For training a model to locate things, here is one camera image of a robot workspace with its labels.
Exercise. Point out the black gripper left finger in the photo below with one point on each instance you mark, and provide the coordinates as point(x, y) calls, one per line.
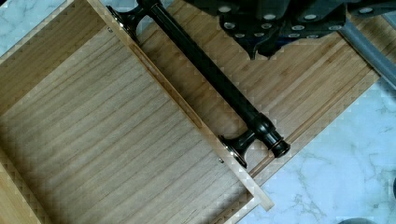
point(254, 24)

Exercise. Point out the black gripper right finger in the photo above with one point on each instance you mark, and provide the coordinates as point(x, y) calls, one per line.
point(289, 20)

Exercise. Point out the wooden drawer with black handle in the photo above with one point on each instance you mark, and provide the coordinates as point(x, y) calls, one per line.
point(100, 128)

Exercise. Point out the grey oven door handle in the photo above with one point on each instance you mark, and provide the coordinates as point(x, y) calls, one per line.
point(381, 64)

